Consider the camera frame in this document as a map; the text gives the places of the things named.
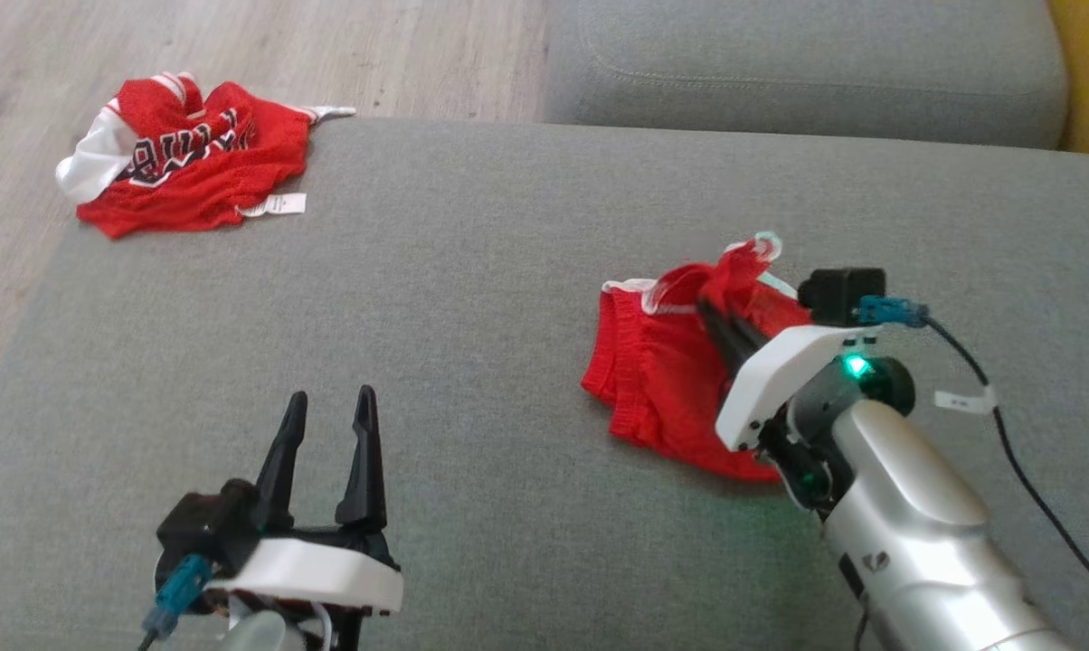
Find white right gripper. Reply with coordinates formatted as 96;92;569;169
694;295;916;518

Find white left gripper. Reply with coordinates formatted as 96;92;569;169
203;384;406;651

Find large grey sofa seat cushion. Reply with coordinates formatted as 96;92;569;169
0;116;1089;651

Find red shorts with white trim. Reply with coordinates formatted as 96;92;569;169
581;231;817;482

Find small grey sofa cushion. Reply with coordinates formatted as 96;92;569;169
543;0;1070;151

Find white tag on cable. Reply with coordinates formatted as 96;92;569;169
934;385;999;416

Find red basketball jersey with lettering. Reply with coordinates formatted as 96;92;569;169
56;72;357;239

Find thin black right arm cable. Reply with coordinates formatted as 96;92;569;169
923;315;1089;609

